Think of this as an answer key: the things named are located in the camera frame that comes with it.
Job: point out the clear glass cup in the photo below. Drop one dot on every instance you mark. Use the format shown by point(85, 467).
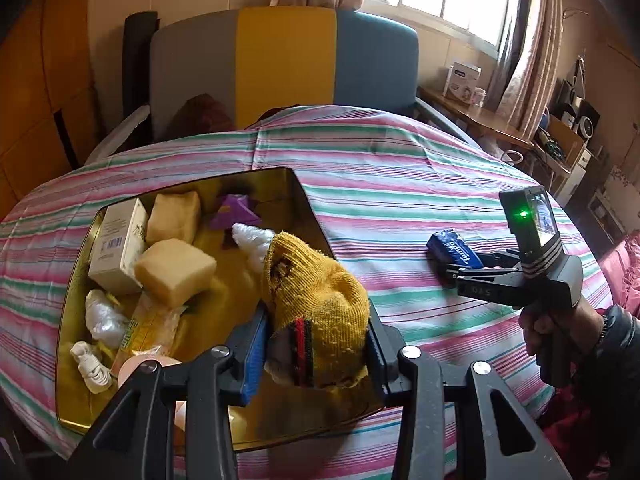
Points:
point(511, 157)

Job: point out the white plastic bag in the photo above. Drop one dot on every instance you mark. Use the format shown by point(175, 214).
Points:
point(102, 317)

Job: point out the striped side curtain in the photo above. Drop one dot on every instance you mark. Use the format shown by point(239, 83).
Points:
point(530, 60)

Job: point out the black rolled mat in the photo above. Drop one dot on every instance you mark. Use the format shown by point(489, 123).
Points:
point(137, 70)

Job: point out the striped tablecloth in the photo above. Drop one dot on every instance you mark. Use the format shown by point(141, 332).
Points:
point(400, 185)

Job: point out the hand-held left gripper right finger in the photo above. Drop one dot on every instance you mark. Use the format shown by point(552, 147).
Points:
point(382, 360)

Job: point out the purple wrapper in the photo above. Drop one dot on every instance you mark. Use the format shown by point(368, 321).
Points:
point(235, 212)

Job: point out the bright red fabric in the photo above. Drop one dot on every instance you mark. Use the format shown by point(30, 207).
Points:
point(620, 270)

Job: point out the dark red cloth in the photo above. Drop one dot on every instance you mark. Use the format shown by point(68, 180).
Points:
point(202, 115)

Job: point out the cream carton box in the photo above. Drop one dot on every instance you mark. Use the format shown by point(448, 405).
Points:
point(117, 255)

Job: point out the white product box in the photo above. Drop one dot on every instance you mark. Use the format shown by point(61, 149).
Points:
point(462, 80)

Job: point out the wooden window desk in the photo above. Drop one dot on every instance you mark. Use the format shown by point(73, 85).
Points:
point(475, 116)

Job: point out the wooden wardrobe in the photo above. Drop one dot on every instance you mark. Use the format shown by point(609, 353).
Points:
point(45, 85)

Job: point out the peach lid jar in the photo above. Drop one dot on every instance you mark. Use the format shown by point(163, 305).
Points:
point(145, 362)

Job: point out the yellow green snack packet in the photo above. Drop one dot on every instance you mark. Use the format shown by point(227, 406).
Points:
point(142, 330)

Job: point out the yellow sponge block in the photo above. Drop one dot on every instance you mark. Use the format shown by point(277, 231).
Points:
point(175, 270)
point(172, 217)

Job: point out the person's right hand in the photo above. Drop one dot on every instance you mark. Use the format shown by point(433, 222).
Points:
point(590, 332)

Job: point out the grey yellow blue chair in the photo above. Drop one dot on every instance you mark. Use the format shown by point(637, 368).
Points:
point(285, 60)

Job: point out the gold metal tin tray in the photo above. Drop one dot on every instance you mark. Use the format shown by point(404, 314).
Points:
point(220, 305)

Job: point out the white fuzzy toy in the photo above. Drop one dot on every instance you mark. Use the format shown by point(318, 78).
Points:
point(254, 241)

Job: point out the white cup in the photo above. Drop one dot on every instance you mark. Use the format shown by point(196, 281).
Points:
point(478, 97)

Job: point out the white foam board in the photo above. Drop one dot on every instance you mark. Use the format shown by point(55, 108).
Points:
point(120, 132)

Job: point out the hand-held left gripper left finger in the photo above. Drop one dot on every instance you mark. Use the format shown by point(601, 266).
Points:
point(252, 362)

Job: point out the cardboard box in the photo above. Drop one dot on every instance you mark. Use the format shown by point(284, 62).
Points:
point(562, 140)

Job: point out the person's right forearm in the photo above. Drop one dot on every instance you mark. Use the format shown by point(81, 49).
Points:
point(620, 360)

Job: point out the black stereo speaker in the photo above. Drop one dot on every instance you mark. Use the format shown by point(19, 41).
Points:
point(582, 120)

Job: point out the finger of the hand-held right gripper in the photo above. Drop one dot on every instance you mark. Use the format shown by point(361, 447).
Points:
point(450, 272)
point(500, 259)

